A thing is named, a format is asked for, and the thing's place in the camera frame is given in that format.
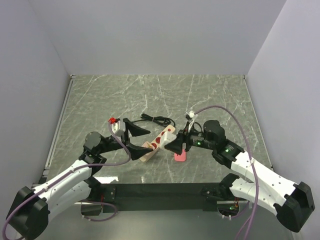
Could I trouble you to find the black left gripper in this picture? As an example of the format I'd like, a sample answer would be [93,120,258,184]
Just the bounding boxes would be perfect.
[98,118,153,160]

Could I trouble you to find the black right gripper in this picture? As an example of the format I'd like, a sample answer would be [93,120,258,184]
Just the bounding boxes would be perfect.
[164,121,216,155]

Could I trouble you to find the pink cube socket adapter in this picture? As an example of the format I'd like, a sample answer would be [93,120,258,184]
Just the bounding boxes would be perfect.
[142,141,158,152]

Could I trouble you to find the beige power strip red sockets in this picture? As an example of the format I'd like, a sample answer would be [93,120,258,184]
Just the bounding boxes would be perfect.
[139,124,176,163]

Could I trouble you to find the white cube socket adapter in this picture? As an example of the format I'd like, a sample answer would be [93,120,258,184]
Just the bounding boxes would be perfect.
[159,131,177,149]

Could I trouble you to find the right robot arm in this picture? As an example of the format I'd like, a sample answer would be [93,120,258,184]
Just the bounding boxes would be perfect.
[160,120,315,233]

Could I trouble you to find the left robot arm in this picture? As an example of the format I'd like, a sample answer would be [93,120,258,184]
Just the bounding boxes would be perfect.
[2,118,153,240]

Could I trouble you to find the pink flat plug adapter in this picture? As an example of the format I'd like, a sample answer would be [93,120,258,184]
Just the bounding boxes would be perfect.
[173,149,187,162]

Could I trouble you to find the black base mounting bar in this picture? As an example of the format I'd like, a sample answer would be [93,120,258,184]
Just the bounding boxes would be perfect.
[80,183,236,216]

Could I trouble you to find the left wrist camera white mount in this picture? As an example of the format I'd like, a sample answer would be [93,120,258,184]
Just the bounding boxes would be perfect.
[108,117,126,137]

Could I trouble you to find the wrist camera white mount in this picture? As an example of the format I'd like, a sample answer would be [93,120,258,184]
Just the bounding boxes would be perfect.
[185,110,198,133]
[108,117,126,137]

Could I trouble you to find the black power strip cord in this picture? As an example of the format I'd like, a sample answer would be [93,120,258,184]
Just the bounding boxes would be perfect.
[132,113,176,127]

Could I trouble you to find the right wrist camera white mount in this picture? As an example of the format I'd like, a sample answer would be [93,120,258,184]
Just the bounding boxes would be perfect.
[185,110,198,133]

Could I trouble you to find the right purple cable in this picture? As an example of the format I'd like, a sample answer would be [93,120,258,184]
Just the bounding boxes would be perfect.
[192,106,261,240]

